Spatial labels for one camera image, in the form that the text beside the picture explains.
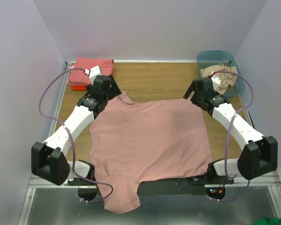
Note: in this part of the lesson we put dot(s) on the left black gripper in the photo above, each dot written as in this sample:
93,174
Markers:
114,91

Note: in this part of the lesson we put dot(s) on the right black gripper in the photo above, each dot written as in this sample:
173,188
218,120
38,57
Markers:
191,90

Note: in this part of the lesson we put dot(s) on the dusty pink t shirt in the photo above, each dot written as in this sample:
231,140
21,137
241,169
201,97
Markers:
138,142

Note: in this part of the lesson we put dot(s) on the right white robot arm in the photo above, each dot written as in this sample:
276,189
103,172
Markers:
259,154

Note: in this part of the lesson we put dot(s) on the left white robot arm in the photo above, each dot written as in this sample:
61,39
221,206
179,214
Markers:
48,158

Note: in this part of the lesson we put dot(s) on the teal plastic bin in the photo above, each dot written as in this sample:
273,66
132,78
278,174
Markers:
209,58

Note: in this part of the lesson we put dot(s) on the beige crumpled shirt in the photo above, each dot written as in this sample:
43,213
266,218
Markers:
227,79

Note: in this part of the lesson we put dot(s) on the folded red shirt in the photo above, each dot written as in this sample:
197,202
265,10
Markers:
79,88

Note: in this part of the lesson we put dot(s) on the folded salmon pink shirt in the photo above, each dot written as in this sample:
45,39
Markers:
79,75

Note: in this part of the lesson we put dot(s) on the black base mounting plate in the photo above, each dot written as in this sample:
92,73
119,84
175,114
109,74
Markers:
194,186

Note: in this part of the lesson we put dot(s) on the green cloth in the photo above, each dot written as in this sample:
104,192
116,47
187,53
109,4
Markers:
268,221

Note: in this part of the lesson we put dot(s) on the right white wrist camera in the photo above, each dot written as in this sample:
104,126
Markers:
216,81

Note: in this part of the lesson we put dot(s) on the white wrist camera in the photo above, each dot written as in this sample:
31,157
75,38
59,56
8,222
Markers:
93,73
216,81

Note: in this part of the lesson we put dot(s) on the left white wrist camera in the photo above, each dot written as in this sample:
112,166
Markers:
93,73

